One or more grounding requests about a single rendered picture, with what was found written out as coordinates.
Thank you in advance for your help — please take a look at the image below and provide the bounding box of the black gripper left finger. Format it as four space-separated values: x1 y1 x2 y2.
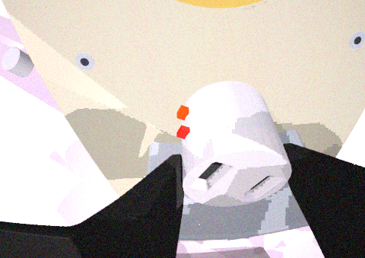
0 154 183 258

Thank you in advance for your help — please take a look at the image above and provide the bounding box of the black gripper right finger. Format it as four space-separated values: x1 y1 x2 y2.
283 143 365 258

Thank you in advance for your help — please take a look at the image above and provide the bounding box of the white cylinder with two slots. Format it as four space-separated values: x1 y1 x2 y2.
176 81 292 206

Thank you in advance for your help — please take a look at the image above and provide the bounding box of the grey cylinder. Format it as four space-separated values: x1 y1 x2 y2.
1 47 34 78

